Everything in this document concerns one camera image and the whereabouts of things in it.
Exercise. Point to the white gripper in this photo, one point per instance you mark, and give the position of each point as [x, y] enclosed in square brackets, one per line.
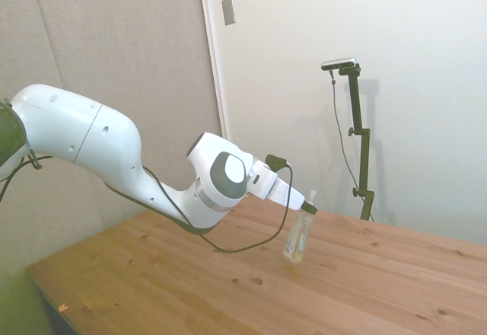
[287, 195]

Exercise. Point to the clear sanitizer pump bottle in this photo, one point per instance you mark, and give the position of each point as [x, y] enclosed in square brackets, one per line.
[298, 238]

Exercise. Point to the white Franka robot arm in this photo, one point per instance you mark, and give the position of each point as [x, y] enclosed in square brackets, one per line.
[99, 137]

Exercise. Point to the small orange chip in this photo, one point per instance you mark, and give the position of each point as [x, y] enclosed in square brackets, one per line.
[62, 307]

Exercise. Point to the green blurred object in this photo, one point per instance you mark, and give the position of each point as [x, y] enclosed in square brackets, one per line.
[19, 304]

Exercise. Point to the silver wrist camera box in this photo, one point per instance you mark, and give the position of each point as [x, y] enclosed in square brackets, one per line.
[262, 182]

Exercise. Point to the black camera stand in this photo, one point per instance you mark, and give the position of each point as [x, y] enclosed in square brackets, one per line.
[360, 137]
[338, 122]

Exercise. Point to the silver camera on stand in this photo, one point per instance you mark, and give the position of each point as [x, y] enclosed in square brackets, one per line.
[339, 63]

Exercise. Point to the white door frame trim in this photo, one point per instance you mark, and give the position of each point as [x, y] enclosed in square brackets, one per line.
[217, 83]

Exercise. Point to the grey wall switch plate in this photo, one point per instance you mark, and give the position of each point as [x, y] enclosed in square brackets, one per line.
[228, 11]

